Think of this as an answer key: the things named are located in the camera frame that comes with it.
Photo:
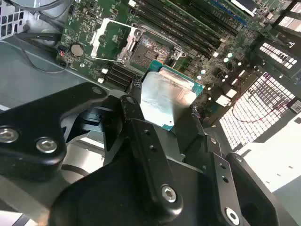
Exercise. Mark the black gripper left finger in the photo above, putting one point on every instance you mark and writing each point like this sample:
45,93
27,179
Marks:
28,141

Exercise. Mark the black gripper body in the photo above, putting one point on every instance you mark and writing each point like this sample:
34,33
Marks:
113,195

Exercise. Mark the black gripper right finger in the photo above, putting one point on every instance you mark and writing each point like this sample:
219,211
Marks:
249,188

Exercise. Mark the silver CPU green edge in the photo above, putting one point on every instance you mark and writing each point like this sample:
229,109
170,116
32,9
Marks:
164,94

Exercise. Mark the metal socket cover frame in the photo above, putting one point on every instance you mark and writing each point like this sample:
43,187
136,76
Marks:
96,40

